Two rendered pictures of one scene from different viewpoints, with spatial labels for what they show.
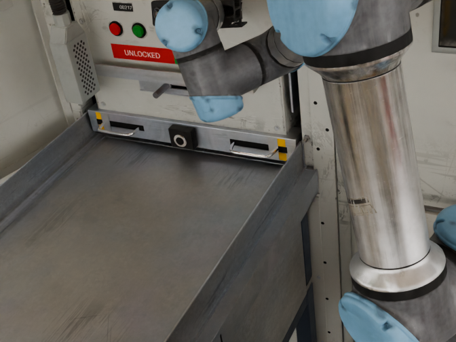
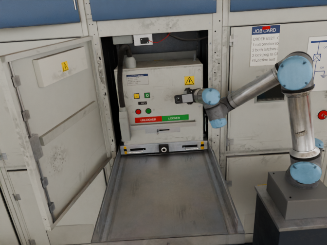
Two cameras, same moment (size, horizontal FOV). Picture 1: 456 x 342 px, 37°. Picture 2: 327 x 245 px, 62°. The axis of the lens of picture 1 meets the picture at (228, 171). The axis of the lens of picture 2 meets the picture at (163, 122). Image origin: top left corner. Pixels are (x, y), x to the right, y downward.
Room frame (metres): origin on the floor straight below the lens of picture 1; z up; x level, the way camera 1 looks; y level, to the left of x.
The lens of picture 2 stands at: (0.04, 0.82, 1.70)
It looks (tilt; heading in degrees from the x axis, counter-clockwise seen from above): 23 degrees down; 330
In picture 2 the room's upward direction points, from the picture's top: 4 degrees counter-clockwise
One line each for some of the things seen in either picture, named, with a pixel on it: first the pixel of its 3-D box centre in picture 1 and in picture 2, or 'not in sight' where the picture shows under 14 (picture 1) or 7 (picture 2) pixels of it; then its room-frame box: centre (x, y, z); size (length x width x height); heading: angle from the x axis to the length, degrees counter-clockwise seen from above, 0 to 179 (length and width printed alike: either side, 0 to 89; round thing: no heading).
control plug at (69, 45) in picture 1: (74, 60); (125, 125); (1.38, 0.29, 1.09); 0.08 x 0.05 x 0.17; 149
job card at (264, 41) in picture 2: not in sight; (264, 46); (1.03, -0.40, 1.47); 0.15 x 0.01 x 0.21; 59
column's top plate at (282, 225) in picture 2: not in sight; (297, 203); (0.65, -0.28, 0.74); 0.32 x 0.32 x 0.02; 61
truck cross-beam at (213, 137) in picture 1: (191, 129); (163, 146); (1.35, 0.07, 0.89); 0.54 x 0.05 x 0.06; 59
